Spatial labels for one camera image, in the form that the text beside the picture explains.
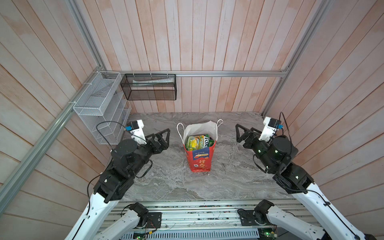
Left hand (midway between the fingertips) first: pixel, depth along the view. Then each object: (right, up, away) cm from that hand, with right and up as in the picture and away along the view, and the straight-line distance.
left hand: (163, 135), depth 60 cm
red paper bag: (+16, -14, +18) cm, 28 cm away
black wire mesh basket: (-14, +29, +30) cm, 44 cm away
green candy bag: (+14, -5, +21) cm, 26 cm away
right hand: (+33, +4, +2) cm, 33 cm away
